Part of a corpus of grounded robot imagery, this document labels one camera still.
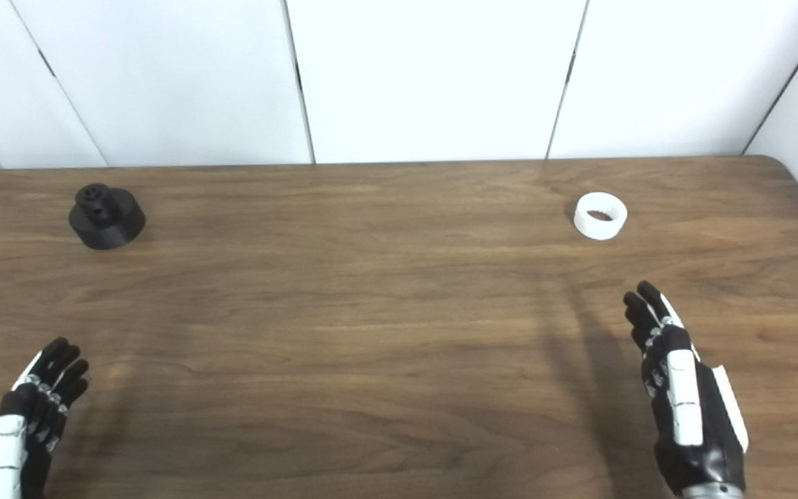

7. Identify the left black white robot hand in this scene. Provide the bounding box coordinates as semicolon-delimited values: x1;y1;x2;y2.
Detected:
0;338;90;499

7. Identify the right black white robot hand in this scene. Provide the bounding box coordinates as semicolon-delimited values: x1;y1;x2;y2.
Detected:
623;281;750;496

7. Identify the white toothed plastic ring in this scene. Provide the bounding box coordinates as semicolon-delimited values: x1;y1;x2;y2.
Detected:
574;192;628;241

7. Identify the round black plastic part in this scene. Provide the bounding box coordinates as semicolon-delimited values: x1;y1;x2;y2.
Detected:
69;183;147;250

